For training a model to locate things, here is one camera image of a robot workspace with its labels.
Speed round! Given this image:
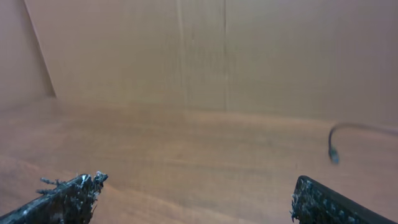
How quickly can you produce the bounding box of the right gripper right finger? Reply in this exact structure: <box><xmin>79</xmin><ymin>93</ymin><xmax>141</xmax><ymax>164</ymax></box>
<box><xmin>290</xmin><ymin>175</ymin><xmax>395</xmax><ymax>224</ymax></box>

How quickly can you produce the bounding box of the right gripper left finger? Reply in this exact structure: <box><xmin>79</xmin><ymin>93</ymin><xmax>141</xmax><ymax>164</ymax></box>
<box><xmin>1</xmin><ymin>171</ymin><xmax>108</xmax><ymax>224</ymax></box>

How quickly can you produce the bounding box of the thick black USB cable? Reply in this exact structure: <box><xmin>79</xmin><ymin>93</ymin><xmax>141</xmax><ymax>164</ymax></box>
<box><xmin>328</xmin><ymin>122</ymin><xmax>398</xmax><ymax>165</ymax></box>

